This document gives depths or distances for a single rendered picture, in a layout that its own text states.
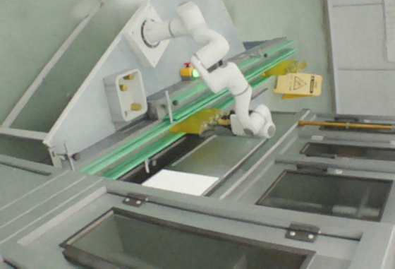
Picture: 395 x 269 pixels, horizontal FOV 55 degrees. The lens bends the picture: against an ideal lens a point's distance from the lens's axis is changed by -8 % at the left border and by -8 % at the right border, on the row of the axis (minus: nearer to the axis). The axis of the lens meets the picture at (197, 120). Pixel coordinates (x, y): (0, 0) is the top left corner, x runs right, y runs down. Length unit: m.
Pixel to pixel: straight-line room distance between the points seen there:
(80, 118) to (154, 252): 1.17
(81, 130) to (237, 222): 1.18
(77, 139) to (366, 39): 6.45
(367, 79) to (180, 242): 7.20
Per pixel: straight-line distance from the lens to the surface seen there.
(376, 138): 2.12
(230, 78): 1.66
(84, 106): 1.89
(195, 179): 1.79
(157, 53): 2.17
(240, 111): 1.73
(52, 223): 0.99
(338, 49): 7.85
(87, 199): 1.04
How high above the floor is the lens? 2.20
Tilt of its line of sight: 34 degrees down
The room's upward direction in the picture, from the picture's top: 93 degrees clockwise
